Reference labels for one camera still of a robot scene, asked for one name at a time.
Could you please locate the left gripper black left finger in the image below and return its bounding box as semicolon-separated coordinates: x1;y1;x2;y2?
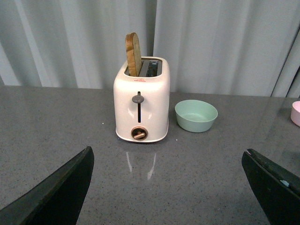
0;146;94;225

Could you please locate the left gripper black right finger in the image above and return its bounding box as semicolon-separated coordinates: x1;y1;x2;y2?
241;149;300;225

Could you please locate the grey curtain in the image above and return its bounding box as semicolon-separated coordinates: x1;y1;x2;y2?
0;0;300;98

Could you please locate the white toaster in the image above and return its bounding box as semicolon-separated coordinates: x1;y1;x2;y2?
113;57;170;143

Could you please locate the green bowl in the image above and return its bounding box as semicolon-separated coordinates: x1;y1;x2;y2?
175;99;218;133

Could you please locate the toast slice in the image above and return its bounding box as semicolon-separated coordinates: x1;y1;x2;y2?
125;32;142;77

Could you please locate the pink bowl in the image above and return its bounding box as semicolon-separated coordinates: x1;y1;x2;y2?
290;101;300;127

